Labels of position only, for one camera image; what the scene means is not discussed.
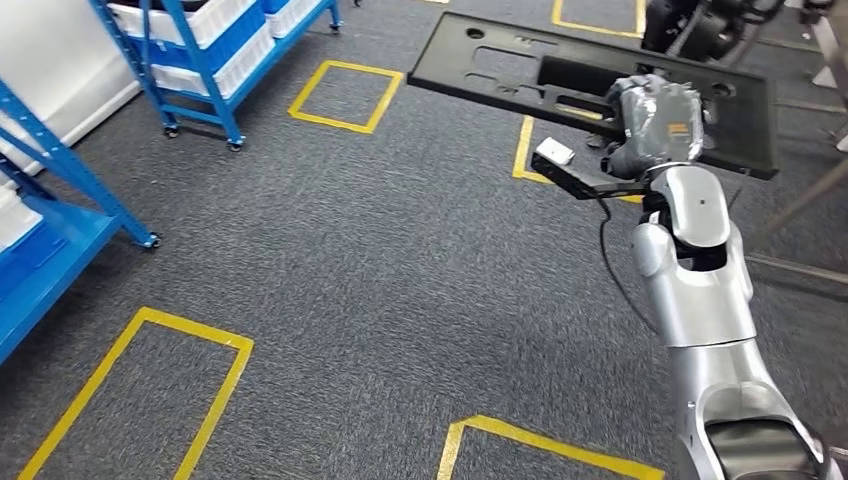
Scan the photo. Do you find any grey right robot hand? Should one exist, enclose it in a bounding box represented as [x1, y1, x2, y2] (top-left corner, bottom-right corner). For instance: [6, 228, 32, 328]
[599, 72, 710, 181]

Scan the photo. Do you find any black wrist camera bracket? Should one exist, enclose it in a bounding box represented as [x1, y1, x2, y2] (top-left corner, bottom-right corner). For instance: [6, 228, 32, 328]
[529, 152, 654, 201]

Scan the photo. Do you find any black equipment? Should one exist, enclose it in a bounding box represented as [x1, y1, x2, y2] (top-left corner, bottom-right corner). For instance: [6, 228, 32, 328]
[641, 0, 790, 68]

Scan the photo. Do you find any white plastic crate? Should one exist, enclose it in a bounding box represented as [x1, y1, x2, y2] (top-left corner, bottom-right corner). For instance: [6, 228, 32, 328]
[107, 0, 258, 49]
[150, 23, 276, 101]
[264, 0, 324, 39]
[0, 185, 44, 254]

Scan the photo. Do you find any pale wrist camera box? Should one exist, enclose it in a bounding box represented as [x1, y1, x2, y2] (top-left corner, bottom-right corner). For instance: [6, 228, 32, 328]
[533, 137, 576, 167]

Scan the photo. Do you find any black plastic panel part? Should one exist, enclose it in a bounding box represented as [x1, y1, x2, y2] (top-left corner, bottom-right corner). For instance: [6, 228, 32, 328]
[406, 11, 780, 181]

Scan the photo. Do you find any blue rack with casters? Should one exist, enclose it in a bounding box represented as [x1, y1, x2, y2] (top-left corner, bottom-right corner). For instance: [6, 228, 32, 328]
[0, 78, 162, 367]
[89, 0, 344, 154]

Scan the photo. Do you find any yellow floor tape square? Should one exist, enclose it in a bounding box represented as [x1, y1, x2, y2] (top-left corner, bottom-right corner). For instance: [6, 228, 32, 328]
[288, 59, 405, 136]

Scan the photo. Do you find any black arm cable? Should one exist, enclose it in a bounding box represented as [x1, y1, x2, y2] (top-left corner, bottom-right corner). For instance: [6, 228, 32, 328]
[594, 197, 660, 334]

